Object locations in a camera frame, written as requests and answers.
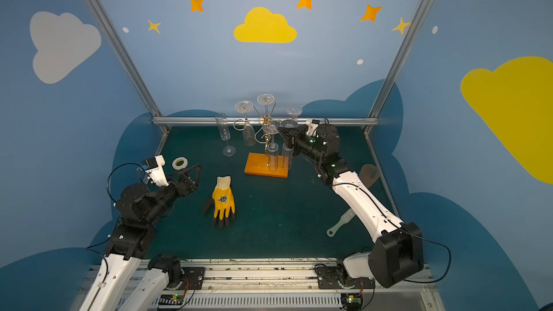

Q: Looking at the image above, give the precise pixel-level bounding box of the gold wire glass rack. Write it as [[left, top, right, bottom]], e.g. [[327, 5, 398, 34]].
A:
[[234, 102, 288, 179]]

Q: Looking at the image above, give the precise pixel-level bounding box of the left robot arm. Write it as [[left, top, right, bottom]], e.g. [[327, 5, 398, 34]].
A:
[[80, 164, 205, 310]]

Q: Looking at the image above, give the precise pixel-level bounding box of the left aluminium frame post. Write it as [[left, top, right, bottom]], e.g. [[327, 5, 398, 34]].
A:
[[84, 0, 162, 117]]

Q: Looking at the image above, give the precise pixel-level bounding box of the right aluminium frame post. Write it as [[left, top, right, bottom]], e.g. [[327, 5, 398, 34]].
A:
[[364, 0, 435, 138]]

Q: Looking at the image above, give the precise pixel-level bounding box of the horizontal aluminium frame bar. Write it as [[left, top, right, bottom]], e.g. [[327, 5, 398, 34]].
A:
[[152, 116, 379, 126]]

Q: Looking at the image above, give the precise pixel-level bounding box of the white tape roll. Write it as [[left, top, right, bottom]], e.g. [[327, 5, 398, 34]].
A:
[[171, 157, 189, 171]]

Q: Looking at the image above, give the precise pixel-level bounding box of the left controller board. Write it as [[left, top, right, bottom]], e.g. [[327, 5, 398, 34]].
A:
[[156, 294, 187, 310]]

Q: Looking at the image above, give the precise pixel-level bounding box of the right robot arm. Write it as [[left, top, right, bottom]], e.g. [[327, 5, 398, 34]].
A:
[[279, 120, 427, 288]]

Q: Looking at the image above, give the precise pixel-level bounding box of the yellow black work glove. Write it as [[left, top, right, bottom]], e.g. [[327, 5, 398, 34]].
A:
[[202, 176, 236, 229]]

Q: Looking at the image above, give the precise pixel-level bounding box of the translucent brown plastic cup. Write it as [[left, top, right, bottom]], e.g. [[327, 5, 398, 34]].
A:
[[359, 164, 380, 189]]

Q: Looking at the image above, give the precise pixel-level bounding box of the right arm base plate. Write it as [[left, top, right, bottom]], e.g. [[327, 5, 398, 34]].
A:
[[313, 263, 375, 290]]

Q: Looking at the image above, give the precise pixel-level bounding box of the right controller board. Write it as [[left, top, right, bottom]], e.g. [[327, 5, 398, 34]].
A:
[[340, 294, 364, 311]]

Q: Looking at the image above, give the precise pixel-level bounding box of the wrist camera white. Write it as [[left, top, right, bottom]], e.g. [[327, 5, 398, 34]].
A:
[[142, 155, 168, 187], [305, 118, 321, 137]]

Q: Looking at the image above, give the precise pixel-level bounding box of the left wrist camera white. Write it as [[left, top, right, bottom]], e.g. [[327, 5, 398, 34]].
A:
[[142, 155, 168, 187]]

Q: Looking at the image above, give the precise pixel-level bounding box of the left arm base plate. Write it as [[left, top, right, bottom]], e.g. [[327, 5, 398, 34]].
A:
[[171, 266, 206, 290]]

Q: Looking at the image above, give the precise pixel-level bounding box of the clear flute glass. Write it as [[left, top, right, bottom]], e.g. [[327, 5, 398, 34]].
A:
[[233, 100, 256, 146], [263, 123, 279, 171], [285, 106, 302, 121], [215, 113, 236, 157], [257, 94, 277, 135], [280, 120, 299, 171]]

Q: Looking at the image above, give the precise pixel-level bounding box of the controller board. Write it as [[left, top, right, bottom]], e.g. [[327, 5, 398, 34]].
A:
[[340, 294, 364, 311], [156, 294, 187, 310]]

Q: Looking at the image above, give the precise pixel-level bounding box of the white plastic brush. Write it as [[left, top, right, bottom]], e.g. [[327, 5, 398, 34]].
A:
[[326, 209, 356, 238]]

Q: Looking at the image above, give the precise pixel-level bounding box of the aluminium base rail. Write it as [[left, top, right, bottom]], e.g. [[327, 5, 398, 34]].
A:
[[72, 258, 444, 310]]

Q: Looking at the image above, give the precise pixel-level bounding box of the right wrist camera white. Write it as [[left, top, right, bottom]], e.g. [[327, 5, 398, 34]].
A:
[[305, 118, 321, 137]]

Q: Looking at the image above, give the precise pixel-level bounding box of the aluminium frame post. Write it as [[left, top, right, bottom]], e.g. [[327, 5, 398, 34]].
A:
[[84, 0, 162, 117], [364, 0, 435, 138]]

